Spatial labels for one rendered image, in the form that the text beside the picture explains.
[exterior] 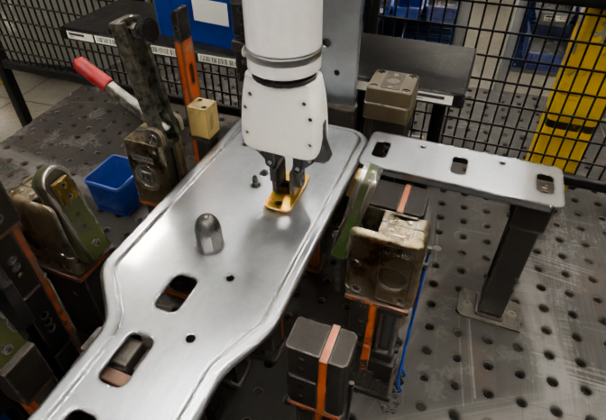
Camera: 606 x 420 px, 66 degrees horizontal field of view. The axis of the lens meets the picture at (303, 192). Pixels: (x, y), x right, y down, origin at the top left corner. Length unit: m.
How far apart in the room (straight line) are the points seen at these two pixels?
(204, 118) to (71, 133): 0.80
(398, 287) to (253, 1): 0.36
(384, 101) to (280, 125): 0.29
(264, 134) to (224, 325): 0.23
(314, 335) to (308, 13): 0.33
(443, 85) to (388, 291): 0.44
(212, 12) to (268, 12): 0.53
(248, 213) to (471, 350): 0.47
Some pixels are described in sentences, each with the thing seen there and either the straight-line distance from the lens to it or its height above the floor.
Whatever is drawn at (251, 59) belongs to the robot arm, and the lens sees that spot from 0.52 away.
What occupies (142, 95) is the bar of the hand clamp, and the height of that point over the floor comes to 1.12.
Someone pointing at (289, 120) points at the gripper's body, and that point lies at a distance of 0.55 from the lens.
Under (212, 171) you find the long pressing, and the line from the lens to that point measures 0.70.
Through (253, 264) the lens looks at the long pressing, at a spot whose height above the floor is 1.00.
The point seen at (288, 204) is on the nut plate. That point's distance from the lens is 0.62.
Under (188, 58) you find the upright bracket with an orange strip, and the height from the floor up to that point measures 1.13.
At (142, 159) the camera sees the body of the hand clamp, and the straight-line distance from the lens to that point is 0.72.
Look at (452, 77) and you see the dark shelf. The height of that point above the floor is 1.03.
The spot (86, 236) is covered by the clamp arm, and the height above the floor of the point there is 1.02.
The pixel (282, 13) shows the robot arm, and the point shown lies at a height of 1.26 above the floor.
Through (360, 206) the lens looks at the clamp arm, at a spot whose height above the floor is 1.07.
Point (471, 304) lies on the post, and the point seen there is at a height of 0.70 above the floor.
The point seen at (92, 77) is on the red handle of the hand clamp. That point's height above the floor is 1.13.
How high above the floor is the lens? 1.42
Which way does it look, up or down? 40 degrees down
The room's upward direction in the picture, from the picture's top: straight up
